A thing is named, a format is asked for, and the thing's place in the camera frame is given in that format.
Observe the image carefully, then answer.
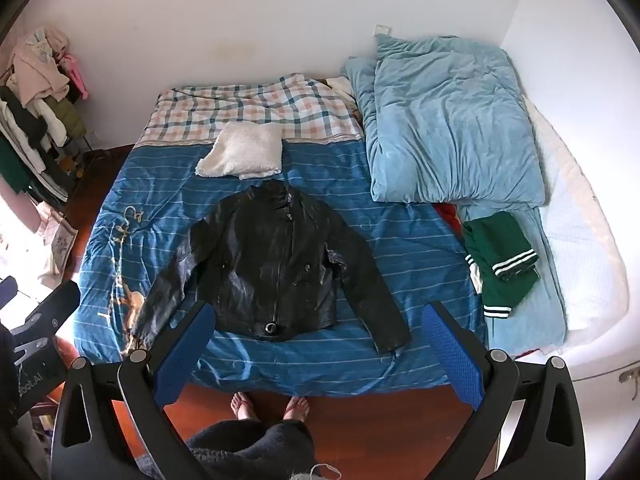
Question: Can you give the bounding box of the blue striped bed sheet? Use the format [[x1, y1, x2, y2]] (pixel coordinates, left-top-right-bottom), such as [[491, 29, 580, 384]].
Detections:
[[72, 137, 488, 398]]

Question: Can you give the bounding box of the light blue duvet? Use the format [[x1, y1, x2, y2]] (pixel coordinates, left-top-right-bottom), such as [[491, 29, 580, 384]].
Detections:
[[341, 35, 547, 208]]

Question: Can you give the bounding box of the white fluffy folded garment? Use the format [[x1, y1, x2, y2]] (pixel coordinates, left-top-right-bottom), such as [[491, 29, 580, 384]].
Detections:
[[195, 121, 284, 181]]

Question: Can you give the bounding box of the red cloth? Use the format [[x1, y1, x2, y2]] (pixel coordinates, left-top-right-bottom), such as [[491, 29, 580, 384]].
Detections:
[[432, 202, 464, 237]]

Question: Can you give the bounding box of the cream pillow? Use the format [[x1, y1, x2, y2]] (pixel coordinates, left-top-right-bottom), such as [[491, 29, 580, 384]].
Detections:
[[325, 76, 361, 111]]

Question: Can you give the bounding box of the plaid checkered pillow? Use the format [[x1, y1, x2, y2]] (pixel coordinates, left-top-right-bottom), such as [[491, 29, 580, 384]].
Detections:
[[134, 74, 365, 150]]

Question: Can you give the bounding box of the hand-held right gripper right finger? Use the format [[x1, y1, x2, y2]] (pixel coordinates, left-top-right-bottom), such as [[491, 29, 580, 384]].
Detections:
[[421, 301, 587, 480]]

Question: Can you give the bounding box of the black leather jacket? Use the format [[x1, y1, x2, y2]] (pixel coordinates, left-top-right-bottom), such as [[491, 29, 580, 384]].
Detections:
[[131, 180, 412, 355]]

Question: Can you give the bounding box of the green garment with white stripes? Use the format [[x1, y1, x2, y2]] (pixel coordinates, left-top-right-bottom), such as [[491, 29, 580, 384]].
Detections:
[[461, 211, 540, 319]]

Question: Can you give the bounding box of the person's foot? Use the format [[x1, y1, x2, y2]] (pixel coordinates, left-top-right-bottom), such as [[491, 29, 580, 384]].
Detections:
[[283, 395, 312, 426], [230, 392, 260, 424]]

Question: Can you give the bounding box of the person's right foot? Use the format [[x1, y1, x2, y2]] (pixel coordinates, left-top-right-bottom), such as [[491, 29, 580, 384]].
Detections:
[[283, 395, 312, 426]]

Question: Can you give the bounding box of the rack of hanging clothes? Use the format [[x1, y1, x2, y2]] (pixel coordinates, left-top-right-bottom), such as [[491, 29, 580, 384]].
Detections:
[[0, 25, 91, 206]]

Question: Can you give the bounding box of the printed tote bag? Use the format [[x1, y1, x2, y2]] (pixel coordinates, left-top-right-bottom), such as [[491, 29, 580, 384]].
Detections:
[[36, 204, 79, 282]]

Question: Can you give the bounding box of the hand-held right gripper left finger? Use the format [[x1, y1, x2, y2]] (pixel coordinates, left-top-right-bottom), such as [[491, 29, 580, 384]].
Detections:
[[50, 301, 217, 480]]

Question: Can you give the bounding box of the person's left foot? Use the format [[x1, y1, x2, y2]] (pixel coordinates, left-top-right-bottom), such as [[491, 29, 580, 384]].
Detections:
[[230, 392, 260, 424]]

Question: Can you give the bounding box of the white quilted mattress pad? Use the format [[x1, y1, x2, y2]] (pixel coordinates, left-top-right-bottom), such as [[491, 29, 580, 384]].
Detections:
[[520, 94, 630, 356]]

